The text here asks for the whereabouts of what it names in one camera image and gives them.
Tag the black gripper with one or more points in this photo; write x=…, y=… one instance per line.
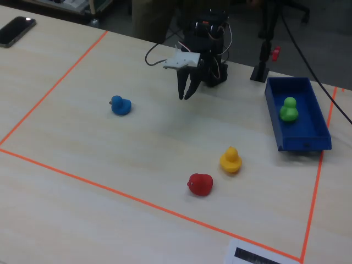
x=183, y=80

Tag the small black box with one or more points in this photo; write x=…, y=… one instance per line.
x=264, y=55

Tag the red rubber duck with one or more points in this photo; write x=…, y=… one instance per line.
x=200, y=184

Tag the red clamp knob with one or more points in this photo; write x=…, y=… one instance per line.
x=275, y=53

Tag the orange tape strip by box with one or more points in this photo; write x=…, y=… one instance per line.
x=315, y=192

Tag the white paper with black bar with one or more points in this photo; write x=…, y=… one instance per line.
x=231, y=247

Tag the long orange tape strip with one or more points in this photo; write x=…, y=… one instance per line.
x=137, y=200

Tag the blue rubber duck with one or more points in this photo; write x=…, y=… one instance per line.
x=121, y=105

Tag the green rubber duck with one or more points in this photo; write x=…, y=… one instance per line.
x=288, y=111

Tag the yellow rubber duck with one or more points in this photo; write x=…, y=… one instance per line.
x=230, y=162

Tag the blue plastic box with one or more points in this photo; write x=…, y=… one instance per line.
x=310, y=121

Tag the khaki trousers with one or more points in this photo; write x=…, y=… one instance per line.
x=151, y=16

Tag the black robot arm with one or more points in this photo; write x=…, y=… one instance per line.
x=211, y=35

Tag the black smartphone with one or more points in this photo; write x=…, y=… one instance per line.
x=16, y=31

